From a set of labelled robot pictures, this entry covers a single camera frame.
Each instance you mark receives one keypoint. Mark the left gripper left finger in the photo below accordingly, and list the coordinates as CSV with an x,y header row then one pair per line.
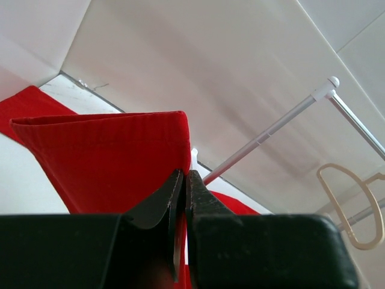
x,y
137,249

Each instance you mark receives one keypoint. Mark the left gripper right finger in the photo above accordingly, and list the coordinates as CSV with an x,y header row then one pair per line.
x,y
226,250

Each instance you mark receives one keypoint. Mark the red trousers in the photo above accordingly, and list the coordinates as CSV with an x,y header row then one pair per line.
x,y
104,163

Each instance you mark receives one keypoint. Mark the beige wooden hanger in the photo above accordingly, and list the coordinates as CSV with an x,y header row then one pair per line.
x,y
361,204

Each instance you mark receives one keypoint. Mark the white clothes rack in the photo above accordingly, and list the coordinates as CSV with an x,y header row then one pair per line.
x,y
328,132

